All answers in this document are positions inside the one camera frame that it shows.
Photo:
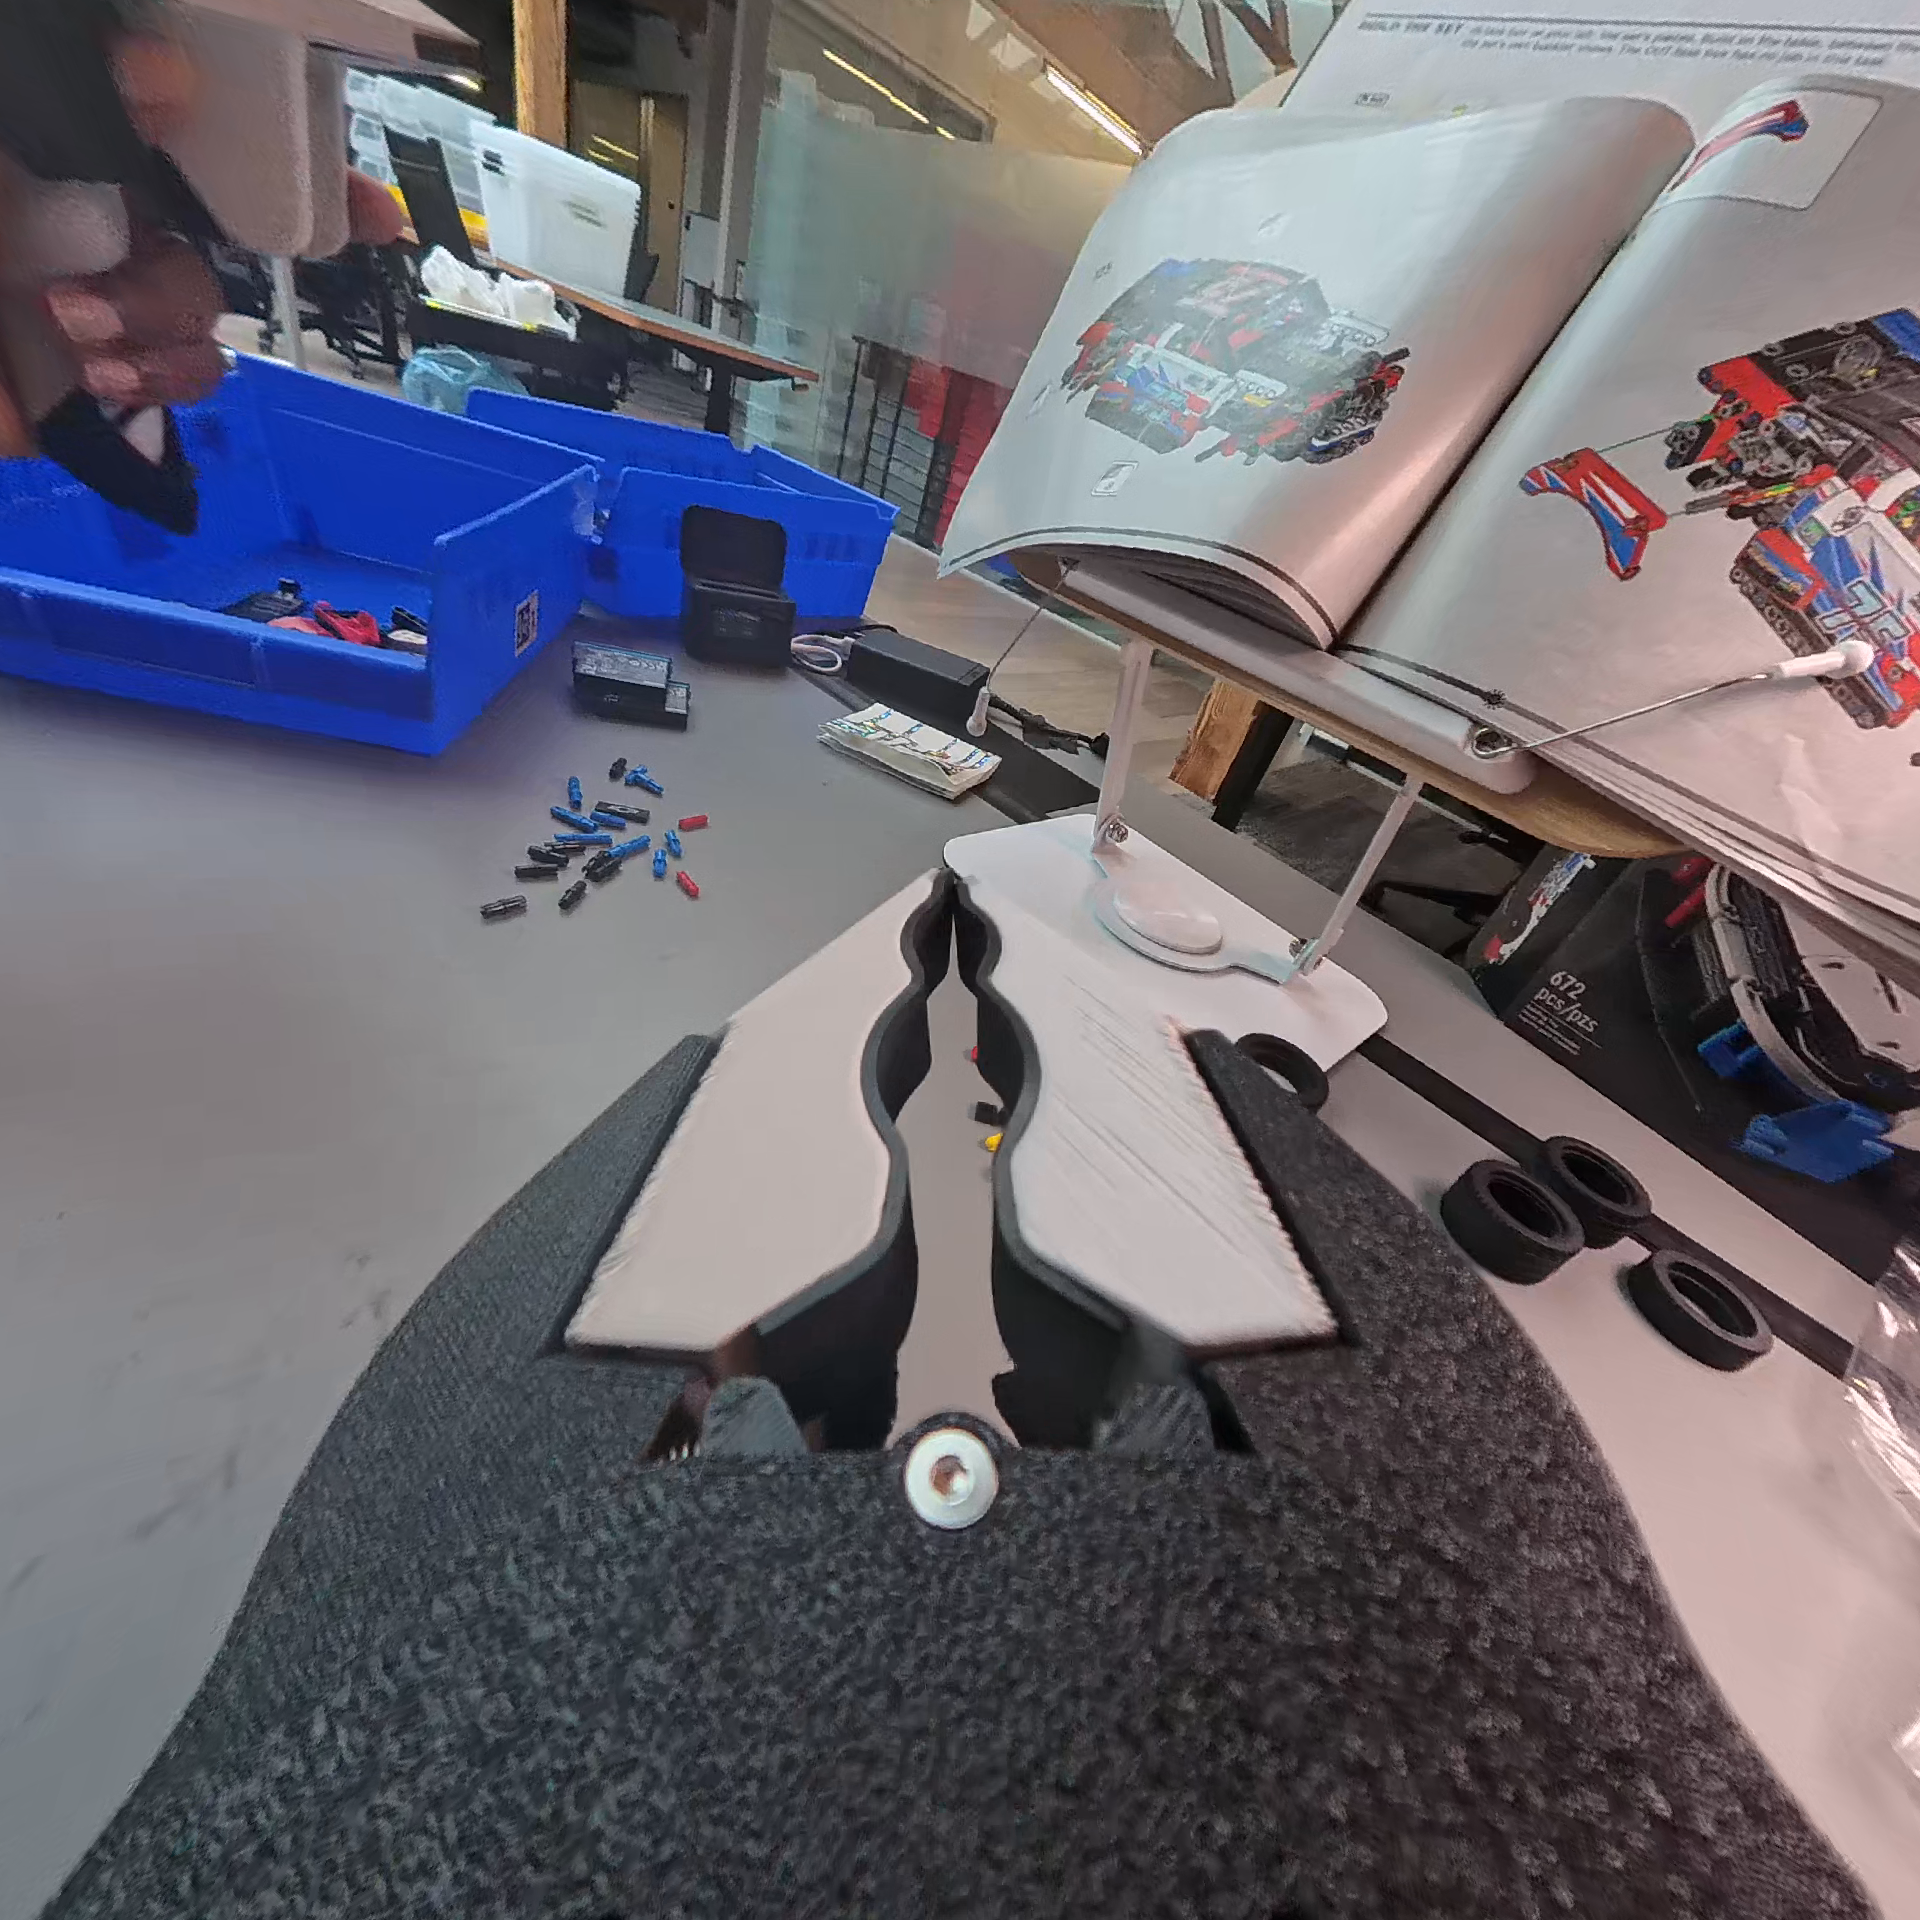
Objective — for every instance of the black toy tyre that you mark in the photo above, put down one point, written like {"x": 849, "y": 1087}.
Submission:
{"x": 1302, "y": 1069}
{"x": 1477, "y": 1224}
{"x": 1659, "y": 1319}
{"x": 1629, "y": 1185}

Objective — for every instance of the wooden background table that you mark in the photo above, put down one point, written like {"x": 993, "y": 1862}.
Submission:
{"x": 676, "y": 324}

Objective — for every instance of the clear plastic bag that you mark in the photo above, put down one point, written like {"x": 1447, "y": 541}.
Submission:
{"x": 1894, "y": 1382}

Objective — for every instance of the black power adapter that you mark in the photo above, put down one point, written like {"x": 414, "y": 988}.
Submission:
{"x": 915, "y": 662}

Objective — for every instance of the black toy set box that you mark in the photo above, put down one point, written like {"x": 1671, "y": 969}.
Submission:
{"x": 1590, "y": 1037}

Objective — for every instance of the folded sticker sheet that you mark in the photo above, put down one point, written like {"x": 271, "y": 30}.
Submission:
{"x": 908, "y": 751}

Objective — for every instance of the teal plastic bag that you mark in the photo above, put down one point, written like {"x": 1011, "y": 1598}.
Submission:
{"x": 459, "y": 377}

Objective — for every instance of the grey desk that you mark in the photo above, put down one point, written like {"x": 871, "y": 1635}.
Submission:
{"x": 300, "y": 1051}

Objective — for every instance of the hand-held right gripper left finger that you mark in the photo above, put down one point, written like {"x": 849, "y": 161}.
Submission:
{"x": 750, "y": 1172}

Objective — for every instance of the pile of blue black pins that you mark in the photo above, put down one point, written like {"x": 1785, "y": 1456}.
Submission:
{"x": 599, "y": 863}

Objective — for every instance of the open instruction book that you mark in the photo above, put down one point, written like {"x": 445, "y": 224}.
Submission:
{"x": 1349, "y": 195}

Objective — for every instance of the blue plastic bin with tag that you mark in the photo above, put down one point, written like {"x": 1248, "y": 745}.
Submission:
{"x": 345, "y": 691}

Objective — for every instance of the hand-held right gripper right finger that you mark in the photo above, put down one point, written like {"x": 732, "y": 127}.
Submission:
{"x": 1156, "y": 1172}

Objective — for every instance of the black hard case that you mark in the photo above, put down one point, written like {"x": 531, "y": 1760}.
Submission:
{"x": 735, "y": 623}

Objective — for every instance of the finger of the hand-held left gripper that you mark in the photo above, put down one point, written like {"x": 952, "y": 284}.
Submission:
{"x": 376, "y": 23}

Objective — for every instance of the pile of red yellow bricks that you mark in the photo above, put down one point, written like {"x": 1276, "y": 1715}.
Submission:
{"x": 985, "y": 1113}

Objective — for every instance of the red black toy pieces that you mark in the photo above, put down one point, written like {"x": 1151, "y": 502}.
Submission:
{"x": 339, "y": 623}

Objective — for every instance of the small black battery pack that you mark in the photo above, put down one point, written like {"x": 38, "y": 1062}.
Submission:
{"x": 623, "y": 683}

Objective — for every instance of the person's left hand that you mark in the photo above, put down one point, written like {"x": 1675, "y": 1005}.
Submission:
{"x": 142, "y": 308}

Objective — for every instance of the white storage box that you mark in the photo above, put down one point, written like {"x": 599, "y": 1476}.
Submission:
{"x": 564, "y": 212}

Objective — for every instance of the white book stand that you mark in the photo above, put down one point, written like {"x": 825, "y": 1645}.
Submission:
{"x": 1049, "y": 869}

